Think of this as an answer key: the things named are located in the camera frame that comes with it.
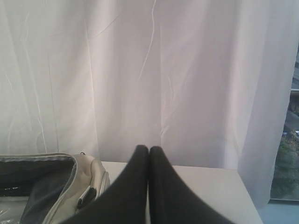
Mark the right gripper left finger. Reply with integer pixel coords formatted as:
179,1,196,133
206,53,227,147
63,145,149,224

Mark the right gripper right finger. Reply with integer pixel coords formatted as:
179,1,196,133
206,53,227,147
148,146,230,224

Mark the cream duffel bag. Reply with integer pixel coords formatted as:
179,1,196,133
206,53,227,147
0,153,110,224

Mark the clear plastic wrapped package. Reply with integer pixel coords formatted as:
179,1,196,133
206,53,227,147
0,196,29,224

